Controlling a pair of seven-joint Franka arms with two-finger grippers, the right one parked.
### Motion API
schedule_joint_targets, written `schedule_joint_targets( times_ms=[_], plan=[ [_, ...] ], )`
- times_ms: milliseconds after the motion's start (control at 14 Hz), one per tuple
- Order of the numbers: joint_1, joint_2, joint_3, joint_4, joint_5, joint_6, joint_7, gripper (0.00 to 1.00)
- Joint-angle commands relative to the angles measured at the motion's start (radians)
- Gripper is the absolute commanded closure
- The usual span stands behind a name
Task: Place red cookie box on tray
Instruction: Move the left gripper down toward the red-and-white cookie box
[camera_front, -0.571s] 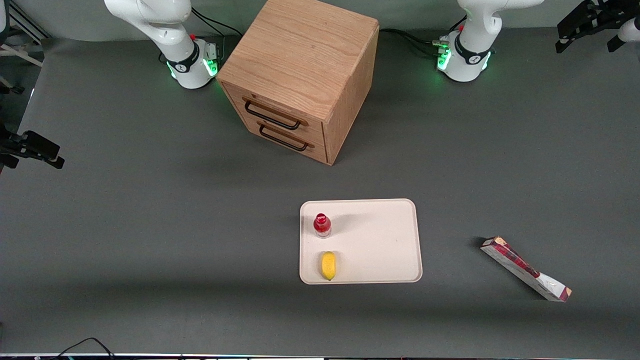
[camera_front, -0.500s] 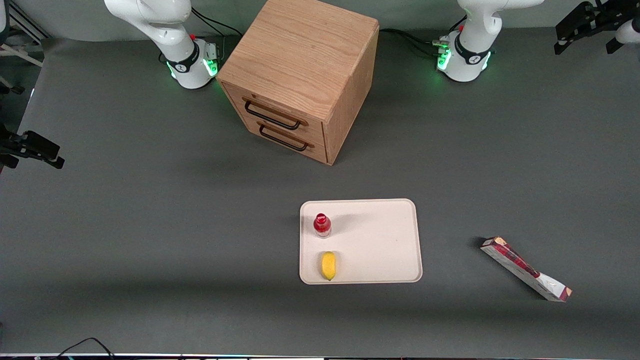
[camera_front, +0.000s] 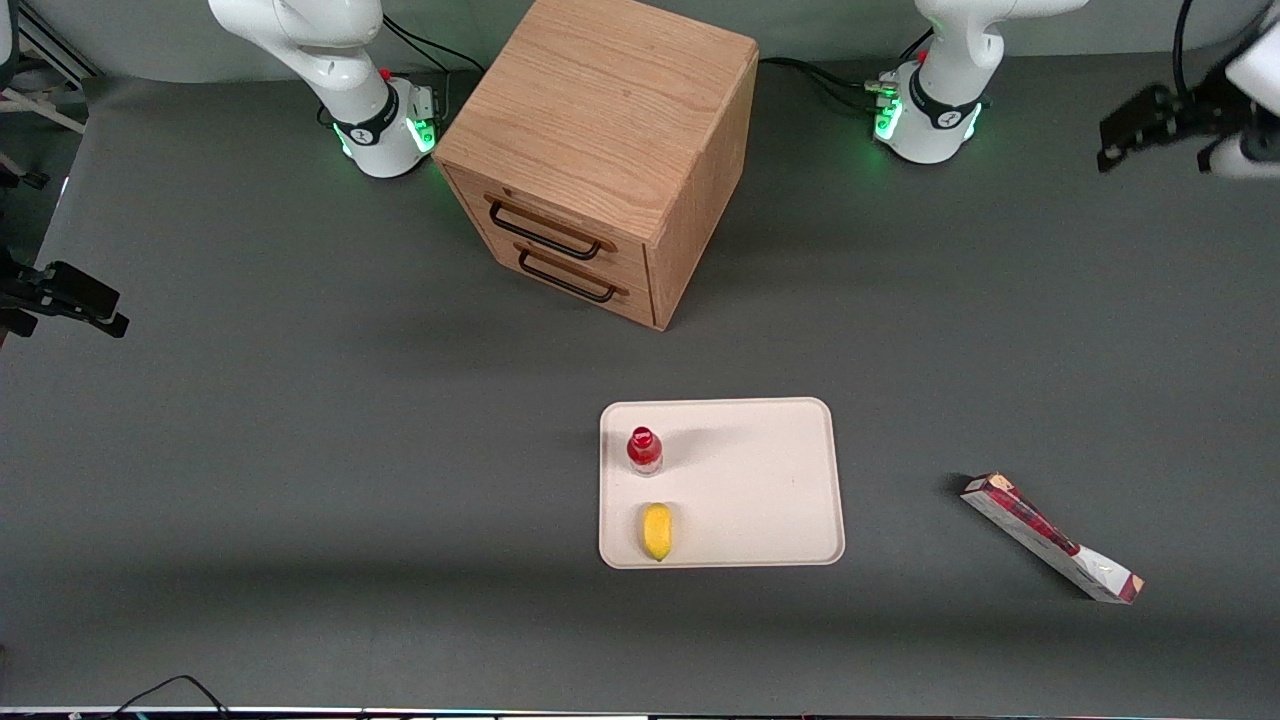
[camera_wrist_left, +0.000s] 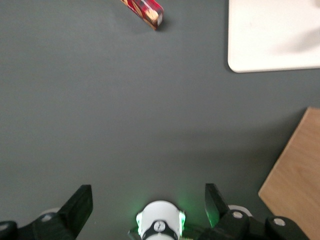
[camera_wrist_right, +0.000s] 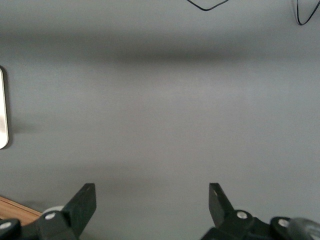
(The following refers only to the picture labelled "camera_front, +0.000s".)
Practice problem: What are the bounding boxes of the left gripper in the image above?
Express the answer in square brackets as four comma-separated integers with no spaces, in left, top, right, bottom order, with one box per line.
[1097,72,1253,174]

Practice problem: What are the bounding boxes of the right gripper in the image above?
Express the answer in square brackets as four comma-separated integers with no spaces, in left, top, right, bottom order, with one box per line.
[0,250,131,339]

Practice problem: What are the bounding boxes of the red cookie box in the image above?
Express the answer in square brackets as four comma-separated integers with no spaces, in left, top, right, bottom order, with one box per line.
[960,472,1145,606]

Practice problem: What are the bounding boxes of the beige plastic tray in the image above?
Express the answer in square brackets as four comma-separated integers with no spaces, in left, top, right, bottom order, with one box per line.
[598,397,846,570]

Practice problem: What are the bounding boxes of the wooden two-drawer cabinet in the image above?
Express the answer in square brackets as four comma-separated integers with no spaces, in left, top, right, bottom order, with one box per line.
[432,0,760,332]

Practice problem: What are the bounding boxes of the small red-capped bottle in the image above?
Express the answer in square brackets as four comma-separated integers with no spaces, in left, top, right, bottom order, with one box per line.
[626,426,664,477]

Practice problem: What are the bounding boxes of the yellow lemon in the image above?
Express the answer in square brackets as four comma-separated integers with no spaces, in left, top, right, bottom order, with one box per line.
[641,502,674,563]

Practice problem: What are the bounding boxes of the aluminium frame bars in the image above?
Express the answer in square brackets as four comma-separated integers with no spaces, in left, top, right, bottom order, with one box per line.
[0,0,103,137]

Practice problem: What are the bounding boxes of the black left arm base cable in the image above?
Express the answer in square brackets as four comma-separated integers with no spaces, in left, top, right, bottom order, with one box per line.
[757,30,936,113]

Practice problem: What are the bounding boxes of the black arm base cable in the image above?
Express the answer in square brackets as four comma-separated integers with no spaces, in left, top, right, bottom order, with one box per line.
[757,30,936,113]
[382,14,485,77]

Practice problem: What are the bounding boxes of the thin black table-edge cable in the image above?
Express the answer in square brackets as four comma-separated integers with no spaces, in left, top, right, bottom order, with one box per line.
[110,675,233,719]

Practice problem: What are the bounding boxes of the black right arm base cable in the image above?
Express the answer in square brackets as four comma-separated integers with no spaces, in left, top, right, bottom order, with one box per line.
[382,14,485,77]

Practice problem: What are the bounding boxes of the black drawer handle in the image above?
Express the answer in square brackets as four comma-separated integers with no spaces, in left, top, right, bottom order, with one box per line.
[487,200,605,263]
[516,250,618,304]

